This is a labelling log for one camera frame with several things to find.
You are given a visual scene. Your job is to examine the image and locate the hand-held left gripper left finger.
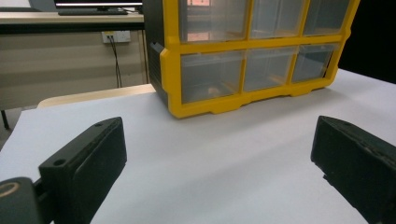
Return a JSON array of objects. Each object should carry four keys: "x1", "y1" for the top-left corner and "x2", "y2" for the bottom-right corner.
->
[{"x1": 38, "y1": 116, "x2": 128, "y2": 224}]

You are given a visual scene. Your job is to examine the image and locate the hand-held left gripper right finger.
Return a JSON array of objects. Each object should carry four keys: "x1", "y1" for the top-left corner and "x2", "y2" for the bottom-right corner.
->
[{"x1": 310, "y1": 115, "x2": 396, "y2": 224}]

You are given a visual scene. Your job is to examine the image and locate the beige wooden table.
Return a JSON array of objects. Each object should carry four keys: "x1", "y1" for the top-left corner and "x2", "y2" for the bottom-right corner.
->
[{"x1": 36, "y1": 83, "x2": 157, "y2": 109}]

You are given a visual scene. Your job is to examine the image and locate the black curtain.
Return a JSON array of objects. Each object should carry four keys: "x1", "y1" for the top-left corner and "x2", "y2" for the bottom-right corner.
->
[{"x1": 337, "y1": 0, "x2": 396, "y2": 85}]

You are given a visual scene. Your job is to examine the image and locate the yellow black drawer organizer cabinet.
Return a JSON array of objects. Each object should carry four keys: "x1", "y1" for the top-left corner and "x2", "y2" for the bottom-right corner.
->
[{"x1": 143, "y1": 0, "x2": 361, "y2": 119}]

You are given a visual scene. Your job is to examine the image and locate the white table cover sheet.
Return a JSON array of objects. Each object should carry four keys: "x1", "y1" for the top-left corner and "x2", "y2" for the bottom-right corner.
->
[{"x1": 0, "y1": 68, "x2": 396, "y2": 224}]

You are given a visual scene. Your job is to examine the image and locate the long beige desk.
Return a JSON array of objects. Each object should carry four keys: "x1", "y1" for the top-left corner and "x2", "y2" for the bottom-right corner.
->
[{"x1": 0, "y1": 11, "x2": 146, "y2": 130}]

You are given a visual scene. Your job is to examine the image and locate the black keyboard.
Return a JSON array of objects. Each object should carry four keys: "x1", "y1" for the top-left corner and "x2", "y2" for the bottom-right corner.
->
[{"x1": 57, "y1": 8, "x2": 129, "y2": 17}]

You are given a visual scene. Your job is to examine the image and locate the set of clear plastic drawers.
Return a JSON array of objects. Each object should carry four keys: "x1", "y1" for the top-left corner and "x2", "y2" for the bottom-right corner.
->
[{"x1": 178, "y1": 0, "x2": 351, "y2": 105}]

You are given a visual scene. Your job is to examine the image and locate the black computer monitor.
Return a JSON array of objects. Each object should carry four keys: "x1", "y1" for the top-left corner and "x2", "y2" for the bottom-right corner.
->
[{"x1": 53, "y1": 0, "x2": 144, "y2": 11}]

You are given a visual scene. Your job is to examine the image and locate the black power cable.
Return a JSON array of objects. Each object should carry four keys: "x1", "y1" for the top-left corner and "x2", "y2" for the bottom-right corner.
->
[{"x1": 106, "y1": 35, "x2": 123, "y2": 89}]

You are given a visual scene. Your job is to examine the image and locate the white wall socket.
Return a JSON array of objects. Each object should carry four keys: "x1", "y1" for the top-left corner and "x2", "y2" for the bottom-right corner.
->
[{"x1": 101, "y1": 30, "x2": 132, "y2": 44}]

